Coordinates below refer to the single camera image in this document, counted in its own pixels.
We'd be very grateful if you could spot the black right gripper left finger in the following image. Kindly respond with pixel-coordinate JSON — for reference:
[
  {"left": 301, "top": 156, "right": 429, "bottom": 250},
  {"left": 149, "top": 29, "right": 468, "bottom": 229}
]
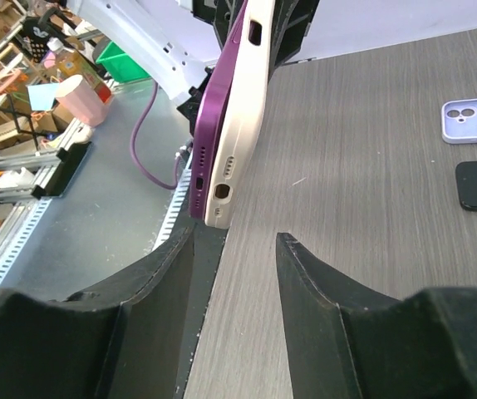
[{"left": 0, "top": 229, "right": 194, "bottom": 398}]

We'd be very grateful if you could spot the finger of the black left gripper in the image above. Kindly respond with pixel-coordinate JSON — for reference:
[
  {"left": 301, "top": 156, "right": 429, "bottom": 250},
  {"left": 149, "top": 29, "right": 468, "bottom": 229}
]
[
  {"left": 213, "top": 0, "right": 243, "bottom": 48},
  {"left": 268, "top": 0, "right": 319, "bottom": 78}
]

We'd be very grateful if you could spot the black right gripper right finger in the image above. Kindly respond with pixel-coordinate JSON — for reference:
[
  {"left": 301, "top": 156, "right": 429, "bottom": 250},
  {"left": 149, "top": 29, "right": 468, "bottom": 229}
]
[{"left": 276, "top": 233, "right": 477, "bottom": 398}]

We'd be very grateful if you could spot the purple bare phone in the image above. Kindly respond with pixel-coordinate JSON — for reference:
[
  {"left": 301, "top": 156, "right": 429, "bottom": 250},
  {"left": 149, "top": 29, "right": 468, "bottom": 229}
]
[{"left": 189, "top": 2, "right": 247, "bottom": 220}]

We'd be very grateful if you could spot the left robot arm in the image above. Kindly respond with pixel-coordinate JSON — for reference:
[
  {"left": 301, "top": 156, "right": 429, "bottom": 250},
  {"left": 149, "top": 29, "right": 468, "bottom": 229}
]
[{"left": 62, "top": 1, "right": 318, "bottom": 106}]

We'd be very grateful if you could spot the green plastic bin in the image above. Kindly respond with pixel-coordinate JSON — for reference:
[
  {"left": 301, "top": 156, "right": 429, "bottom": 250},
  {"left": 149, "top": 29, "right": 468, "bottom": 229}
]
[{"left": 96, "top": 42, "right": 150, "bottom": 83}]

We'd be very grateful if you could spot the pink ribbed cup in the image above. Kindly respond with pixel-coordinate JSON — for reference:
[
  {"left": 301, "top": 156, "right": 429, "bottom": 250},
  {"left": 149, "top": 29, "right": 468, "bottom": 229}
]
[{"left": 55, "top": 75, "right": 108, "bottom": 127}]

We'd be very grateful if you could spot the slotted cable duct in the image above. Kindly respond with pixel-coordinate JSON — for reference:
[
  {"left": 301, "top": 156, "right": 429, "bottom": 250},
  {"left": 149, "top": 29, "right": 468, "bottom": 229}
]
[{"left": 0, "top": 168, "right": 191, "bottom": 285}]

